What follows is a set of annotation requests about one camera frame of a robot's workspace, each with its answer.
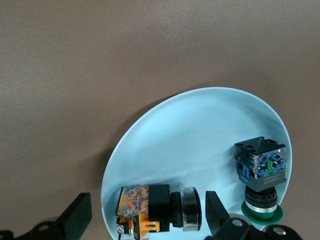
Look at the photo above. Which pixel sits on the orange push-button switch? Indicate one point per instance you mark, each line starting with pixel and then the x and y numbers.
pixel 160 205

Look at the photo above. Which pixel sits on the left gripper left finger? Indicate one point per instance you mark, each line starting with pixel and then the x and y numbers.
pixel 75 220

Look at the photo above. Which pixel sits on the light blue round plate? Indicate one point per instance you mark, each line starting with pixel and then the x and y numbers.
pixel 187 150

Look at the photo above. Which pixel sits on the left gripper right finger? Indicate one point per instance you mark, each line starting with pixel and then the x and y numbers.
pixel 216 217

